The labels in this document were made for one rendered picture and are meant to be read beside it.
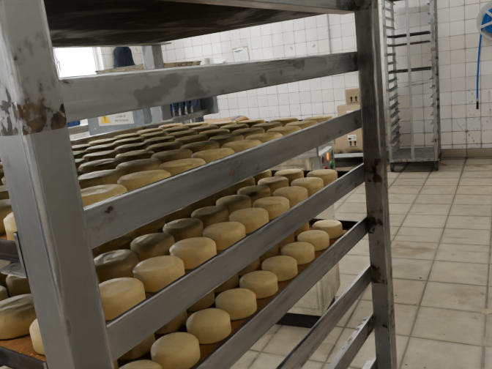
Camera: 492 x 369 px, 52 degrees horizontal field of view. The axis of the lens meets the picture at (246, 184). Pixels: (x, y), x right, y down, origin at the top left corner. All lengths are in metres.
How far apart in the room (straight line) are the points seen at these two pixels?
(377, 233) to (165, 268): 0.47
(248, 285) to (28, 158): 0.41
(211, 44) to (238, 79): 6.53
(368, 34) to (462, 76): 5.30
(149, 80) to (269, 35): 6.25
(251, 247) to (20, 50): 0.32
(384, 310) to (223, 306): 0.39
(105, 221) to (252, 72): 0.25
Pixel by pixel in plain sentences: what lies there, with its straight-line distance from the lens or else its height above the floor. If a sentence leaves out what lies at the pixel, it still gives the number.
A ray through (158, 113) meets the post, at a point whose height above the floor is 1.17.
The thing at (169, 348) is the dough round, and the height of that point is 0.97.
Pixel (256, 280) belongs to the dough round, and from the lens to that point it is 0.66.
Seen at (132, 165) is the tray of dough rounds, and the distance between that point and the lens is 0.55.
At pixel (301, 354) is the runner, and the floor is 0.87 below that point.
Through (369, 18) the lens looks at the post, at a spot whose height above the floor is 1.29.
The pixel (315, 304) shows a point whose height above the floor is 0.15.
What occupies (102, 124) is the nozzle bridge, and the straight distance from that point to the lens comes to 2.44.
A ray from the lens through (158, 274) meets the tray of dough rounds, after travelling 0.49.
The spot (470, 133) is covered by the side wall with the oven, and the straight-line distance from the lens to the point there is 6.17.
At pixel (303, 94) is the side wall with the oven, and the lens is 6.50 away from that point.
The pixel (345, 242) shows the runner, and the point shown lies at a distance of 0.78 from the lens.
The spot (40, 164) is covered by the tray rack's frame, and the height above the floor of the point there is 1.20.
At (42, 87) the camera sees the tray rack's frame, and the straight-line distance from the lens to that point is 0.31.
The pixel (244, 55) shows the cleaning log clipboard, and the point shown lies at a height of 1.44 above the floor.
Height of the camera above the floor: 1.24
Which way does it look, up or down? 13 degrees down
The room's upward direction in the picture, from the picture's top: 7 degrees counter-clockwise
